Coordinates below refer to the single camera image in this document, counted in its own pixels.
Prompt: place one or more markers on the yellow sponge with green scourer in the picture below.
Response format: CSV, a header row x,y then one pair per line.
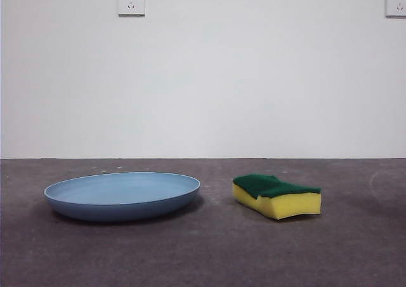
x,y
285,206

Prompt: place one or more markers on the white wall socket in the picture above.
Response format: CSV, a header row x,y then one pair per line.
x,y
396,2
132,2

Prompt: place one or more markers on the blue round plate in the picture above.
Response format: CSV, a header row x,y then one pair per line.
x,y
120,198

